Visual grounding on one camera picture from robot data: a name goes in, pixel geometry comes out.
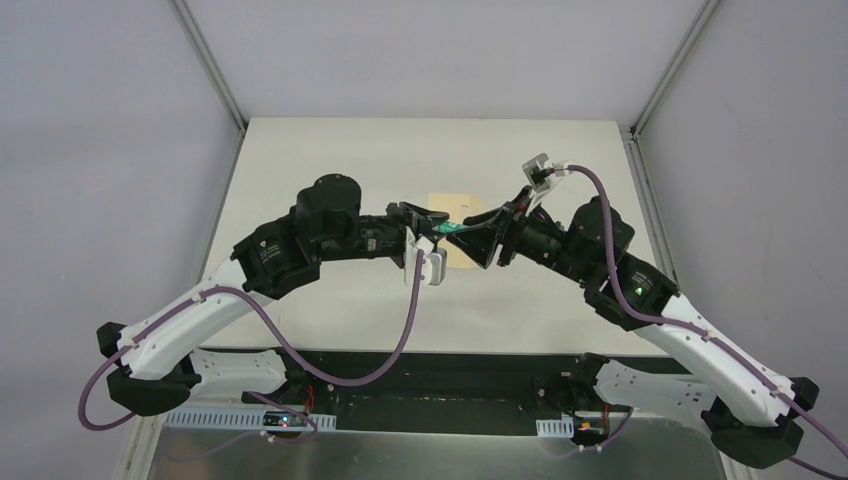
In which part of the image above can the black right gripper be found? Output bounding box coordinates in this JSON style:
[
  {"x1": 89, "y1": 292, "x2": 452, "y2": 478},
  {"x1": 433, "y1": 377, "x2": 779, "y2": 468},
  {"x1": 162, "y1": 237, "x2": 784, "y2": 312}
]
[{"x1": 446, "y1": 185, "x2": 594, "y2": 287}]

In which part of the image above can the green white glue stick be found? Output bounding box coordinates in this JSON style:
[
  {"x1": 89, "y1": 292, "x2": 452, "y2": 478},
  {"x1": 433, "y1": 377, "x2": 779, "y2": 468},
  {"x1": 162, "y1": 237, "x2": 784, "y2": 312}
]
[{"x1": 434, "y1": 222, "x2": 466, "y2": 235}]

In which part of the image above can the cream paper envelope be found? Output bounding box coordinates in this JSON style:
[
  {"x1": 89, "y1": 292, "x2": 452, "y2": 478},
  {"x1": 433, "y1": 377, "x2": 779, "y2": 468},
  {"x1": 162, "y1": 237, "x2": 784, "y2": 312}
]
[{"x1": 427, "y1": 192, "x2": 484, "y2": 270}]

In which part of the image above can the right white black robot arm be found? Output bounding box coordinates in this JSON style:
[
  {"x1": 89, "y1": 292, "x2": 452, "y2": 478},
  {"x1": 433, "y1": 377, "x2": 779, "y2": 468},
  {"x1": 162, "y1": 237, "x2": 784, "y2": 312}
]
[{"x1": 447, "y1": 191, "x2": 819, "y2": 469}]

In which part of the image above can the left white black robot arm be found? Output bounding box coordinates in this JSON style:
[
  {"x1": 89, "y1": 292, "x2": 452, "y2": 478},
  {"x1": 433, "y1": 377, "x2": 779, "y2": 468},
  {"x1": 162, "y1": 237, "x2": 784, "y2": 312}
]
[{"x1": 97, "y1": 173, "x2": 449, "y2": 416}]

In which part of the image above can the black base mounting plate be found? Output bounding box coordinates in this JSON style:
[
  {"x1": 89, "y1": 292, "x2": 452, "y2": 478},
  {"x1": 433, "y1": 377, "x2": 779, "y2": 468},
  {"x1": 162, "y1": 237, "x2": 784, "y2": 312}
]
[{"x1": 268, "y1": 348, "x2": 627, "y2": 436}]

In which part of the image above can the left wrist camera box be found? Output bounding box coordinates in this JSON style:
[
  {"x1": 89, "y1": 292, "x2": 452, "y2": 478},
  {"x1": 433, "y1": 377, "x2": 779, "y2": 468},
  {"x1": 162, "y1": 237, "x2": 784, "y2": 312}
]
[{"x1": 402, "y1": 227, "x2": 447, "y2": 286}]

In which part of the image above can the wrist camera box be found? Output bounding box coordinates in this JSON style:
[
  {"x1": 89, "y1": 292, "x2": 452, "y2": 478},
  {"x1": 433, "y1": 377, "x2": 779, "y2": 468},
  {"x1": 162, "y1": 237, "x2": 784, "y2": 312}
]
[
  {"x1": 402, "y1": 227, "x2": 447, "y2": 286},
  {"x1": 522, "y1": 153, "x2": 571, "y2": 200}
]

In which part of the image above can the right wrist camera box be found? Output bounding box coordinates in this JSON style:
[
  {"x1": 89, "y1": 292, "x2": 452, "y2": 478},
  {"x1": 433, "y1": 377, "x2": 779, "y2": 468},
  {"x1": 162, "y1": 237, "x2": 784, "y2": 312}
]
[{"x1": 522, "y1": 153, "x2": 571, "y2": 200}]

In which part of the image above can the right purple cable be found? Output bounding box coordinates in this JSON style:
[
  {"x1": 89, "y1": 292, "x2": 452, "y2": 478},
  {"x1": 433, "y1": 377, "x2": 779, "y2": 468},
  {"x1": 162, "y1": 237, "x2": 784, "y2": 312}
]
[{"x1": 536, "y1": 164, "x2": 848, "y2": 480}]

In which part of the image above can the right white cable duct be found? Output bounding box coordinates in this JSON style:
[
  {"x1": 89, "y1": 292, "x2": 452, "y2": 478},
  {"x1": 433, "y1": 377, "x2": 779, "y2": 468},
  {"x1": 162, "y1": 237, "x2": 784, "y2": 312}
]
[{"x1": 535, "y1": 416, "x2": 575, "y2": 439}]

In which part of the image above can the white cable duct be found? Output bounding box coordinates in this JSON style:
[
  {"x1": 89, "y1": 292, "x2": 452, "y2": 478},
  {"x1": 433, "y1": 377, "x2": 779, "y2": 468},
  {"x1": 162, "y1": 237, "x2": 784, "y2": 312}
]
[
  {"x1": 164, "y1": 407, "x2": 337, "y2": 433},
  {"x1": 535, "y1": 416, "x2": 575, "y2": 439}
]

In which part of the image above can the left white cable duct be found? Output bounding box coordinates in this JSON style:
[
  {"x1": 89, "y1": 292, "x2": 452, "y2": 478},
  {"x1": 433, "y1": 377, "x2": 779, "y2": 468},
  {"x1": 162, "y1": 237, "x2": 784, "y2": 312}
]
[{"x1": 164, "y1": 407, "x2": 337, "y2": 433}]

